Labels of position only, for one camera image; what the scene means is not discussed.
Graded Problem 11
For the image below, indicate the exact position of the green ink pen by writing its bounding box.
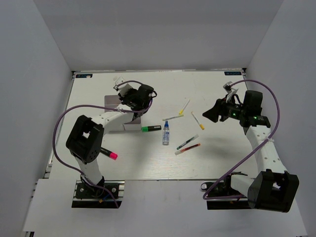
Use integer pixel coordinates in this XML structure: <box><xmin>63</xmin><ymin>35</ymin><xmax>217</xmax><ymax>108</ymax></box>
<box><xmin>176</xmin><ymin>134</ymin><xmax>199</xmax><ymax>150</ymax></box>

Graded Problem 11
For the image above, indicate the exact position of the left blue corner sticker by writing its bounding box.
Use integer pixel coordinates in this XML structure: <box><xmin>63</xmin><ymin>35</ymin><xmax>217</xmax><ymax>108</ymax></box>
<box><xmin>75</xmin><ymin>74</ymin><xmax>93</xmax><ymax>79</ymax></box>

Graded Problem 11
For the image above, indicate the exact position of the blue corner sticker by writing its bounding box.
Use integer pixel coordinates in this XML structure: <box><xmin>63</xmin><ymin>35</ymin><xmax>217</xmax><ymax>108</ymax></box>
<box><xmin>75</xmin><ymin>74</ymin><xmax>93</xmax><ymax>79</ymax></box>
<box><xmin>224</xmin><ymin>71</ymin><xmax>242</xmax><ymax>76</ymax></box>

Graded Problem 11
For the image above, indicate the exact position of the right blue corner sticker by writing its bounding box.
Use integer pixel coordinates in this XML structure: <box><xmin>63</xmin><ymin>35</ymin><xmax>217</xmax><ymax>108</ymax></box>
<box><xmin>224</xmin><ymin>71</ymin><xmax>242</xmax><ymax>76</ymax></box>

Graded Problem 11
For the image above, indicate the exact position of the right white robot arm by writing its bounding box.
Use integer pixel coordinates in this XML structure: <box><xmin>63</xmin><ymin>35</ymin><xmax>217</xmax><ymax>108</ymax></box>
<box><xmin>202</xmin><ymin>90</ymin><xmax>299</xmax><ymax>213</ymax></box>

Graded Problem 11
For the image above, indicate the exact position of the red ink pen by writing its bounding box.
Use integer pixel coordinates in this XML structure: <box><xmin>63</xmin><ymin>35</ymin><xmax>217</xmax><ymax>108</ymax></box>
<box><xmin>175</xmin><ymin>143</ymin><xmax>201</xmax><ymax>156</ymax></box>

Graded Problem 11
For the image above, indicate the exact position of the green highlighter marker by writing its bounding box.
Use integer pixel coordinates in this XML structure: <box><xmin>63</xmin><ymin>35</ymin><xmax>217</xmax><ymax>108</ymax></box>
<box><xmin>141</xmin><ymin>125</ymin><xmax>161</xmax><ymax>132</ymax></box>

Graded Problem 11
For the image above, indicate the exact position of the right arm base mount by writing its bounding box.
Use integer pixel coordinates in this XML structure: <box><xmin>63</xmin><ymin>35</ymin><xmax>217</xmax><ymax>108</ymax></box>
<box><xmin>200</xmin><ymin>172</ymin><xmax>254</xmax><ymax>210</ymax></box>

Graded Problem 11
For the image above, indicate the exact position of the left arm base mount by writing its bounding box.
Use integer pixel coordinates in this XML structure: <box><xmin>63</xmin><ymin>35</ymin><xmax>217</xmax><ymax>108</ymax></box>
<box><xmin>72</xmin><ymin>180</ymin><xmax>125</xmax><ymax>209</ymax></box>

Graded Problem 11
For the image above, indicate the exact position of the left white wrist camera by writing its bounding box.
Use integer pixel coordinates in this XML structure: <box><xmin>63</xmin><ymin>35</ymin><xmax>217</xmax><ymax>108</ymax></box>
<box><xmin>114</xmin><ymin>77</ymin><xmax>133</xmax><ymax>97</ymax></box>

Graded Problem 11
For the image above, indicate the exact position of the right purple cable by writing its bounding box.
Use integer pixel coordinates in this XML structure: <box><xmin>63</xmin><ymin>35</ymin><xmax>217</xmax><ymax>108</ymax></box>
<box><xmin>202</xmin><ymin>79</ymin><xmax>281</xmax><ymax>200</ymax></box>

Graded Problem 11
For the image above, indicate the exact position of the yellow cap pen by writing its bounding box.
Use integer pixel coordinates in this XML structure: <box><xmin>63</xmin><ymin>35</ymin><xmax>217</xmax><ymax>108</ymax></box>
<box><xmin>191</xmin><ymin>112</ymin><xmax>205</xmax><ymax>130</ymax></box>
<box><xmin>162</xmin><ymin>114</ymin><xmax>184</xmax><ymax>121</ymax></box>
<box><xmin>179</xmin><ymin>99</ymin><xmax>190</xmax><ymax>115</ymax></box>

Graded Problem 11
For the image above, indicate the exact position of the pink highlighter marker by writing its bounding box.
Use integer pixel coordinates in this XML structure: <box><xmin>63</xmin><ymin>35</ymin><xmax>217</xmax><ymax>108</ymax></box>
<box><xmin>100</xmin><ymin>147</ymin><xmax>118</xmax><ymax>160</ymax></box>

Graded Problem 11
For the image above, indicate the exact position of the blue cap spray bottle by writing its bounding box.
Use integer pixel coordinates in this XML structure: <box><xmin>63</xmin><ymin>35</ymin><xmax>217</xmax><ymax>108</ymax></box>
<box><xmin>162</xmin><ymin>121</ymin><xmax>170</xmax><ymax>146</ymax></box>

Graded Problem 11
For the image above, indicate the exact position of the right white organizer tray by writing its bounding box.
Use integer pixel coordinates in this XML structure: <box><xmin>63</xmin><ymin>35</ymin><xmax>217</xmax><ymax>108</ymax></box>
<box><xmin>123</xmin><ymin>112</ymin><xmax>142</xmax><ymax>131</ymax></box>

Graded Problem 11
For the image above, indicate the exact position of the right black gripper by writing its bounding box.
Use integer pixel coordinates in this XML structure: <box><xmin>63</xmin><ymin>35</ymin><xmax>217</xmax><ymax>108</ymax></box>
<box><xmin>203</xmin><ymin>94</ymin><xmax>247</xmax><ymax>122</ymax></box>

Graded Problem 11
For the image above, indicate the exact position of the left white organizer tray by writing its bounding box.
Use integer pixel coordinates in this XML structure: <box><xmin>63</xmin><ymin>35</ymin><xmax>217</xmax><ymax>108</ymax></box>
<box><xmin>104</xmin><ymin>95</ymin><xmax>121</xmax><ymax>108</ymax></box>

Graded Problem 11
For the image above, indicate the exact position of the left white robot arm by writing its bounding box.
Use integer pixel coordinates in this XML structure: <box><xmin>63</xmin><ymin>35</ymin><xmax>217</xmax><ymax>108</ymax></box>
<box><xmin>66</xmin><ymin>82</ymin><xmax>157</xmax><ymax>197</ymax></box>

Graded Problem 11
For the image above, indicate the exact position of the white organizer tray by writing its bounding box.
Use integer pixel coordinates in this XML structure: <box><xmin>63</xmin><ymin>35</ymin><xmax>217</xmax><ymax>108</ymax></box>
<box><xmin>123</xmin><ymin>112</ymin><xmax>142</xmax><ymax>131</ymax></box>
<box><xmin>104</xmin><ymin>95</ymin><xmax>121</xmax><ymax>108</ymax></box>

